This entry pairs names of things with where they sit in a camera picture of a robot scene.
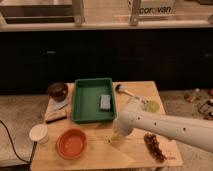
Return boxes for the yellow banana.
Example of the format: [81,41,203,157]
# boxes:
[105,133,121,144]

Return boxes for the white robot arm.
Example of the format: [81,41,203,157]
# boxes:
[114,99,213,153]

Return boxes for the dark brown bowl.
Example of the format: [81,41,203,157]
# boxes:
[47,82,68,102]

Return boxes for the red bowl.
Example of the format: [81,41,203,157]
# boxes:
[56,128,87,160]

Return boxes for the dish brush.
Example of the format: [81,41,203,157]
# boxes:
[115,84,147,103]

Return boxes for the blue grey sponge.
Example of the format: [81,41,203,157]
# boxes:
[100,95,111,110]

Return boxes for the green plastic tray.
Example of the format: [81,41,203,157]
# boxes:
[71,78,117,123]

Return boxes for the green plastic cup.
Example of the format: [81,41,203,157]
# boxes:
[146,101,160,113]

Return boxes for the white cloth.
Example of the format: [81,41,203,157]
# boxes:
[50,99,68,111]

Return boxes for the wooden block eraser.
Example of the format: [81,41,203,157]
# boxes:
[45,111,67,124]

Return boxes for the brown grape bunch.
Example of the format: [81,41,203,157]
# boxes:
[144,133,166,163]

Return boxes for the white paper cup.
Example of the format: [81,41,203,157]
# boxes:
[29,124,49,144]

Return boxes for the caravan cardboard box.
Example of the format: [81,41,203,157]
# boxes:
[137,0,175,15]

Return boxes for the black cable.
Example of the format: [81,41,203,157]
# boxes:
[0,119,37,164]

